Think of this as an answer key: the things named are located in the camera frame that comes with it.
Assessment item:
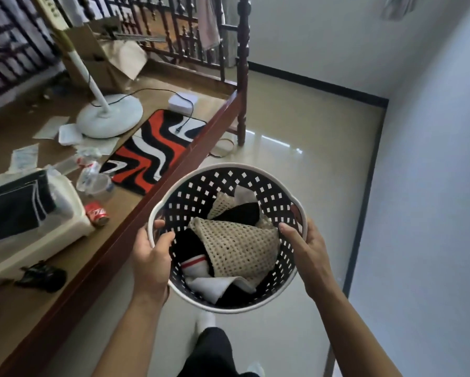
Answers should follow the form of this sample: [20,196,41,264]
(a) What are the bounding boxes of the person's left hand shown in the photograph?
[131,220,176,307]

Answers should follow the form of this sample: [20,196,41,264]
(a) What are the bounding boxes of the person's right hand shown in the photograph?
[278,218,344,301]

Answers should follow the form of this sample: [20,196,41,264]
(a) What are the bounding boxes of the white perforated laundry basket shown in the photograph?
[147,164,308,314]

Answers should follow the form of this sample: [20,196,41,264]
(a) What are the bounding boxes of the person's left forearm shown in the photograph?
[92,295,169,377]

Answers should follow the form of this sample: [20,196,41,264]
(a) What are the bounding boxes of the person's right forearm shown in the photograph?
[313,286,401,377]

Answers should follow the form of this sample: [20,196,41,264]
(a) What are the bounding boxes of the white sock with red stripe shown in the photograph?
[180,253,213,280]

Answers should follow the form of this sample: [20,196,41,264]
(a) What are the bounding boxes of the black garment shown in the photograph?
[172,202,268,307]

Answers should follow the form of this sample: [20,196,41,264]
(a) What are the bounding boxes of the beige crochet garment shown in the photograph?
[187,192,281,289]

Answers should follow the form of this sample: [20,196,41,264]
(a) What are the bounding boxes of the white cloth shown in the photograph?
[185,274,257,305]

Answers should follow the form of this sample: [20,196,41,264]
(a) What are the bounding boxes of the red soda can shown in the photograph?
[84,200,111,228]

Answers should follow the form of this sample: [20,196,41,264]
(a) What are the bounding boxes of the clear plastic cup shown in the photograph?
[86,173,115,203]

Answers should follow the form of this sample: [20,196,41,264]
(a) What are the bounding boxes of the orange black white wavy rug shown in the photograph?
[99,109,208,196]

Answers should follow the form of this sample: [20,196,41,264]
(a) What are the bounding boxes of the crushed clear plastic bottle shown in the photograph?
[76,152,102,192]

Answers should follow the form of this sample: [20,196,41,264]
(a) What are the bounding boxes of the white plastic storage bin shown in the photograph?
[0,165,97,284]

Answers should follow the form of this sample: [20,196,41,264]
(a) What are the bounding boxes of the person's black trouser leg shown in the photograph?
[178,327,260,377]

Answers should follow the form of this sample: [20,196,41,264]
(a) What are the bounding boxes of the black crumpled object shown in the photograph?
[14,260,68,293]

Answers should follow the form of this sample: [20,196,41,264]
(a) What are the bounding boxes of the white standing fan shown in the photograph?
[33,0,144,139]

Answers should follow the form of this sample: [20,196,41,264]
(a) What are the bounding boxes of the small white box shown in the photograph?
[168,93,199,114]

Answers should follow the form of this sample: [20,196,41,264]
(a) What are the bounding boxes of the white paper packet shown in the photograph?
[58,123,83,146]

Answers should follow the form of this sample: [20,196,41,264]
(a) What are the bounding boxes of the folded dark jeans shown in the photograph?
[0,170,58,245]

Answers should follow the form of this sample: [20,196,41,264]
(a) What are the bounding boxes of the printed paper slip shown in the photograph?
[10,143,40,173]

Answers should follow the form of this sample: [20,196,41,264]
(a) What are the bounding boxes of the silver metal bar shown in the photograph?
[95,31,169,43]

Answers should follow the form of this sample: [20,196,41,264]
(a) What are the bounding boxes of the brown cardboard box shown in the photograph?
[63,17,148,93]

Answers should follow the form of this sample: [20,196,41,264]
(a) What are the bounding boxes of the pink hanging cloth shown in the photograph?
[197,0,222,51]

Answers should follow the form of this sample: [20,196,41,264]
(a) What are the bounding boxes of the dark wooden bed frame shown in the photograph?
[0,0,251,377]

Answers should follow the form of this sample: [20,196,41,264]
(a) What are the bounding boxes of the looped cable on floor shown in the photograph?
[208,137,235,158]

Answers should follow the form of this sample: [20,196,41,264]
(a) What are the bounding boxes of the black power cable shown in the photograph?
[126,88,194,135]

